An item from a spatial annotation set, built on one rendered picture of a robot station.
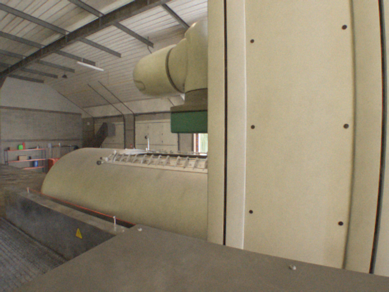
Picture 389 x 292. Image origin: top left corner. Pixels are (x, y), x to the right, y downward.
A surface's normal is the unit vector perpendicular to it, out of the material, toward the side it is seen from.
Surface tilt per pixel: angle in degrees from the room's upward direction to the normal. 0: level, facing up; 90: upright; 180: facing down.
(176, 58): 87
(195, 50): 88
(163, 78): 123
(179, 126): 90
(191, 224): 70
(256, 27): 90
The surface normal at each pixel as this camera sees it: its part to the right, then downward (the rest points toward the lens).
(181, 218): -0.43, -0.35
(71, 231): -0.47, 0.04
